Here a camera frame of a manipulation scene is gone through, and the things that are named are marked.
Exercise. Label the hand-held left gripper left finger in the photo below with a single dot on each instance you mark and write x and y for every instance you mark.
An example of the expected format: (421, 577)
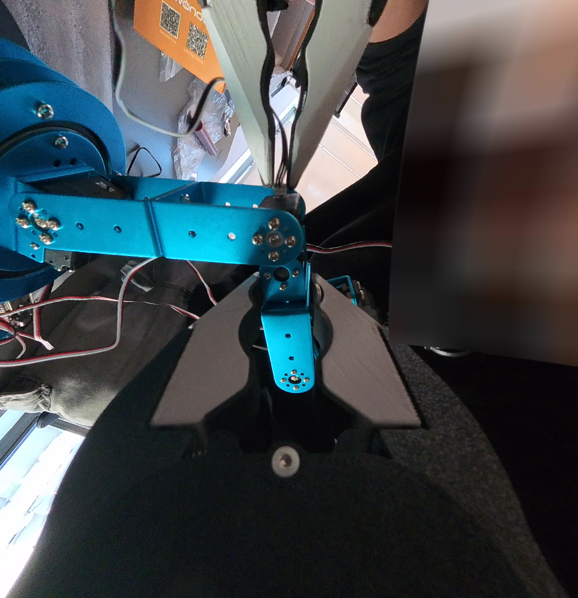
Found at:
(205, 369)

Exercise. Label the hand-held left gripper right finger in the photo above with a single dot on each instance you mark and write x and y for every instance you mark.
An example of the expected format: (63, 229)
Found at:
(363, 369)

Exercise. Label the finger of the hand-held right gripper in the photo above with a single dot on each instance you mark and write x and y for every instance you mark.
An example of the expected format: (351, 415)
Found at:
(244, 70)
(331, 79)

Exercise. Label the blue toy robot arm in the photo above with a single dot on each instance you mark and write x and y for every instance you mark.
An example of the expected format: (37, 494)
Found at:
(200, 229)

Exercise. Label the person's right forearm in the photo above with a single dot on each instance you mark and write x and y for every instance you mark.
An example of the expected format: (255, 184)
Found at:
(396, 18)

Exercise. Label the grey desk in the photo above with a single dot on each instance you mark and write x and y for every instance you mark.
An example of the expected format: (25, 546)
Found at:
(139, 93)

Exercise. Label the person's black shirt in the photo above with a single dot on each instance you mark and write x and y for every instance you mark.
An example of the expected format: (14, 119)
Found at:
(387, 117)

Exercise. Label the clear plastic bag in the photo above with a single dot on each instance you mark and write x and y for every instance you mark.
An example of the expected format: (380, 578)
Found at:
(191, 154)

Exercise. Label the orange printed card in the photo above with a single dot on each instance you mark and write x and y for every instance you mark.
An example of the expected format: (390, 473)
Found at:
(151, 23)

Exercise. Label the orange QR code card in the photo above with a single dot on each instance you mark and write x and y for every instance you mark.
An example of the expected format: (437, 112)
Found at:
(149, 127)

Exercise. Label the dark grey garment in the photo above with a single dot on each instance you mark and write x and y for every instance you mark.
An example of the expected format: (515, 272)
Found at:
(83, 387)

